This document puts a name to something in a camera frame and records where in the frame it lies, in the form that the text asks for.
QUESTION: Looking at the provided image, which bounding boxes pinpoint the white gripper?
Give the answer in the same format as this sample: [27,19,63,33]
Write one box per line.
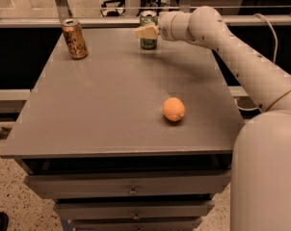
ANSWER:
[134,12,194,43]

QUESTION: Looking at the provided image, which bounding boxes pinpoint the green soda can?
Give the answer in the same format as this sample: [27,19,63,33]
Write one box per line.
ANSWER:
[140,11,158,49]

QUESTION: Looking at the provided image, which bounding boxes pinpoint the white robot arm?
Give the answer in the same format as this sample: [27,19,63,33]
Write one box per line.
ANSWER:
[135,7,291,231]

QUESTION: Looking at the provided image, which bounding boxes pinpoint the orange-brown soda can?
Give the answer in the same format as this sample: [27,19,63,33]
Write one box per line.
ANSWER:
[62,18,88,60]

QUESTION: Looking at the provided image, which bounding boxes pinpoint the black office chair base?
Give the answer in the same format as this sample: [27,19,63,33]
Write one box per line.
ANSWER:
[100,0,125,17]

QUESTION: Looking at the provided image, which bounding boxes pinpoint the orange fruit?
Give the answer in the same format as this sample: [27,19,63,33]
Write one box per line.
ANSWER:
[162,97,185,122]

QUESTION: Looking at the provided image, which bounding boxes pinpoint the grey metal railing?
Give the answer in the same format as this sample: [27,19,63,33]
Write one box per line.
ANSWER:
[0,0,291,27]

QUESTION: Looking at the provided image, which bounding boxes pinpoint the grey drawer cabinet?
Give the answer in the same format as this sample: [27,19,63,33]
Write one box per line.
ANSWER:
[0,26,246,231]

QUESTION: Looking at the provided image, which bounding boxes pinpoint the top grey drawer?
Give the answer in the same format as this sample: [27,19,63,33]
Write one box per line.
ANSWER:
[24,170,230,199]

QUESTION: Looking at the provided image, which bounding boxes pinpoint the grey drawer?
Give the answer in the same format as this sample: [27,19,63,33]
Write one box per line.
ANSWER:
[72,218,201,231]
[24,170,230,199]
[54,200,214,220]

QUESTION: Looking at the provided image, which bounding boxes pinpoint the middle grey drawer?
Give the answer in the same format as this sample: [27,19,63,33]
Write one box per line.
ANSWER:
[54,200,214,220]

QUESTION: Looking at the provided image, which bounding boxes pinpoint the bottom grey drawer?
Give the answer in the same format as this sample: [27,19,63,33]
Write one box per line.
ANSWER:
[72,218,201,231]

